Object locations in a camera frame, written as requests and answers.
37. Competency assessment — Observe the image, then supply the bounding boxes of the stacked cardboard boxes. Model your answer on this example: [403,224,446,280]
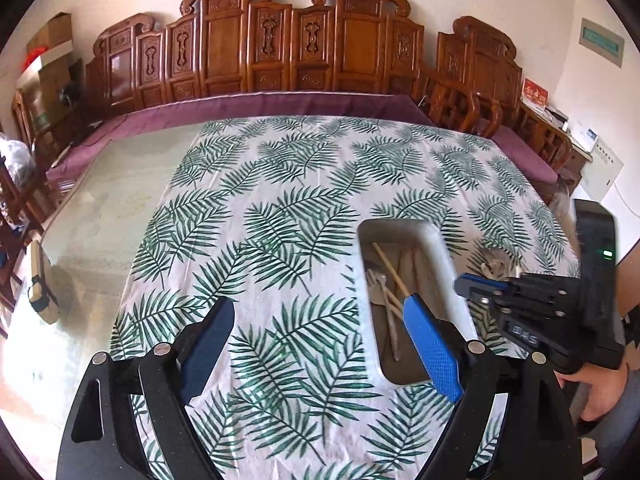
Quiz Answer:
[16,12,74,130]

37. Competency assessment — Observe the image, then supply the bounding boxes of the small wooden block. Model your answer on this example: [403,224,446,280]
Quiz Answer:
[27,240,60,325]

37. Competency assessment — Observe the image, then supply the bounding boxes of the red decorated box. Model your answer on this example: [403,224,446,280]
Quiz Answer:
[521,78,548,113]

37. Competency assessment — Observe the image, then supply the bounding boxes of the large white ladle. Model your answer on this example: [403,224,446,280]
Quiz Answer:
[480,248,515,281]

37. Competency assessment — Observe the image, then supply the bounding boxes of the wooden chair at left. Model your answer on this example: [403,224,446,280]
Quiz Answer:
[0,89,57,340]

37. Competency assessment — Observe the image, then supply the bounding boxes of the wooden side table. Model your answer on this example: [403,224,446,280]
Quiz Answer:
[544,105,592,195]

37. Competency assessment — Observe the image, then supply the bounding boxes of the white plastic fork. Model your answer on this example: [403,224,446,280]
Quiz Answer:
[366,269,400,362]

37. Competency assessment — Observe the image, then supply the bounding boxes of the white blue device box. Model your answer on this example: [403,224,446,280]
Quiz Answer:
[568,122,598,153]

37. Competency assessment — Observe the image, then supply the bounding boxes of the purple armchair cushion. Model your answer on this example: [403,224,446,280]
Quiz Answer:
[491,126,558,184]

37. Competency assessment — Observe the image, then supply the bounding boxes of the white plastic bag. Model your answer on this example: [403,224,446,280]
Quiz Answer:
[0,133,37,190]

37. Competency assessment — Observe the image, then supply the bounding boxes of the purple bench cushion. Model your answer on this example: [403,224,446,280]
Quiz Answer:
[47,91,433,182]

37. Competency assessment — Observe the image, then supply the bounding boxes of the grey rectangular utensil tray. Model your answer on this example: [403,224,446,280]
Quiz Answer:
[357,218,482,386]

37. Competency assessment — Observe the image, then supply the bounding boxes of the dark brown wooden chopstick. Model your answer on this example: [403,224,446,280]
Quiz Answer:
[372,243,411,297]

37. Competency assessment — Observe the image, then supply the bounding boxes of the carved wooden armchair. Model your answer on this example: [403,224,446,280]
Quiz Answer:
[436,15,570,171]

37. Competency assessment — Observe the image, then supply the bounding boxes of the palm leaf print tablecloth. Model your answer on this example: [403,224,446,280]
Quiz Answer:
[111,116,578,479]

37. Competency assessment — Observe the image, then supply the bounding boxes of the green wall sign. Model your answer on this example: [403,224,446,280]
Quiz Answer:
[578,18,625,67]

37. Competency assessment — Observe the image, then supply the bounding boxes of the carved wooden long bench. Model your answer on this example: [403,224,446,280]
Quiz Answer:
[85,0,424,120]

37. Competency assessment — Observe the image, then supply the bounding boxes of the white wall panel box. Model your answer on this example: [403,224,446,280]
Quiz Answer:
[580,138,624,202]

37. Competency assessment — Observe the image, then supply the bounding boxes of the person's right hand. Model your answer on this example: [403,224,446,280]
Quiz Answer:
[555,362,629,422]

